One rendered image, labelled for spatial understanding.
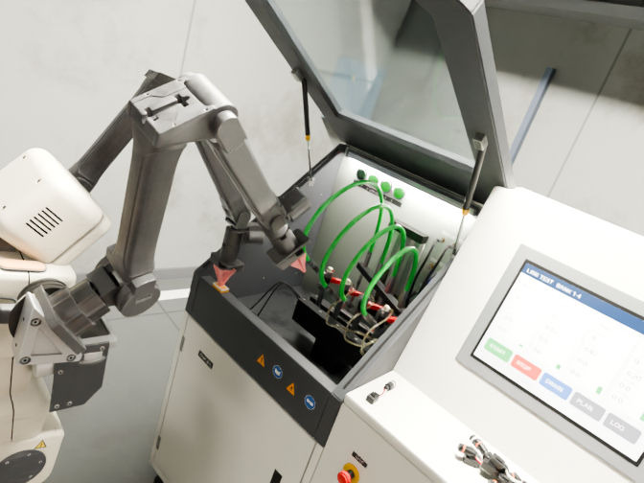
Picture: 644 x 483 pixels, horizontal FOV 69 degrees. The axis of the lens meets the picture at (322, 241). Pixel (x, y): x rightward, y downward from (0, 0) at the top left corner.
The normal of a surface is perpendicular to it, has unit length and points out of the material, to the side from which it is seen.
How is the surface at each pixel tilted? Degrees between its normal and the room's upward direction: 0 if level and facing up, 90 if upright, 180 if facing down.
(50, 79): 90
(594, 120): 90
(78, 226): 90
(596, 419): 76
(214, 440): 90
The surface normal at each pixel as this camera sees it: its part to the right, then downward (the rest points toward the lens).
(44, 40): 0.62, 0.45
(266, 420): -0.66, 0.07
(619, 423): -0.57, -0.15
